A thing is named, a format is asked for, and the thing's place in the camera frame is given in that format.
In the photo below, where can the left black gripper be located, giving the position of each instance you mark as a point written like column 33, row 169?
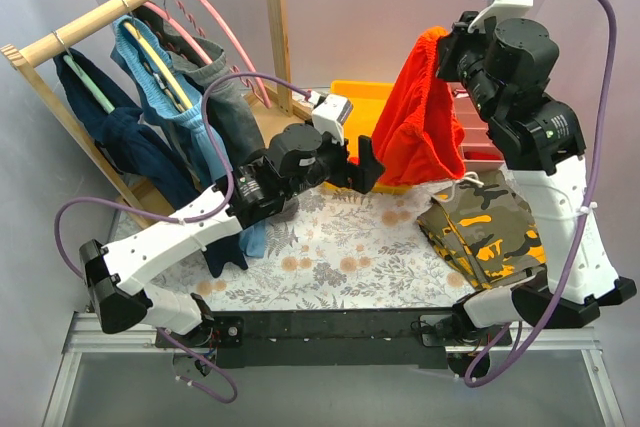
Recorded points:
column 345, row 167

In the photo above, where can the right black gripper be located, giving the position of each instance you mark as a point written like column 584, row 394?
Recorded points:
column 448, row 57

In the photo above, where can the orange red shorts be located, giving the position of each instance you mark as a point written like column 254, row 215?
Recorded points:
column 417, row 136

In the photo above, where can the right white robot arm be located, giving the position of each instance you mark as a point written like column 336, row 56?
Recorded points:
column 544, row 150

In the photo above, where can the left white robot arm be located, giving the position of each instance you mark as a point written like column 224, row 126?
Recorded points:
column 119, row 275

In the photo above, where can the grey shorts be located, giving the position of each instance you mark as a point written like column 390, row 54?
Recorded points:
column 228, row 111

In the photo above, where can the camouflage shorts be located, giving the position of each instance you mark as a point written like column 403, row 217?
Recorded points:
column 484, row 230

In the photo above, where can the light blue shorts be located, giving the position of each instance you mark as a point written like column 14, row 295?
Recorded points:
column 184, row 131

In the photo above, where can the navy blue shorts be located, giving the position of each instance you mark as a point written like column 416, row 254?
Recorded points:
column 134, row 147

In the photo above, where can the empty pink hanger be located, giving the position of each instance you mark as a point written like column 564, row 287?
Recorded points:
column 258, row 89

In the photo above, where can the pink hanger with grey shorts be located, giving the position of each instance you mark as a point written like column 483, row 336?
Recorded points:
column 181, row 30

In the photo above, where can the mint green hanger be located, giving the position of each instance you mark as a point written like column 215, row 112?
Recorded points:
column 89, row 84

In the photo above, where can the yellow hanger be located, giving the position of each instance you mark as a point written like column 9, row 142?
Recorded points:
column 181, row 99

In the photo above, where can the floral table mat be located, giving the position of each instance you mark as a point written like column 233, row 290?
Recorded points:
column 341, row 249

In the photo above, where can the yellow plastic bin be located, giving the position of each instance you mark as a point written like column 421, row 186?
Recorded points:
column 368, row 100

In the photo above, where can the pink compartment organizer box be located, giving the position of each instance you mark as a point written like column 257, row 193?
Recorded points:
column 475, row 131

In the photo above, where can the wooden clothes rack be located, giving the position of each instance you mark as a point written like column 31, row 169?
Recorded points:
column 28, row 58

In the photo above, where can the red cloth in organizer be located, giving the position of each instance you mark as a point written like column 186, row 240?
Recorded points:
column 482, row 155

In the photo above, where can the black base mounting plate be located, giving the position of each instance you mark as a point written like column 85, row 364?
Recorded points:
column 362, row 337

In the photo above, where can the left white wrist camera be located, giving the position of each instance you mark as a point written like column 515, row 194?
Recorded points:
column 330, row 113

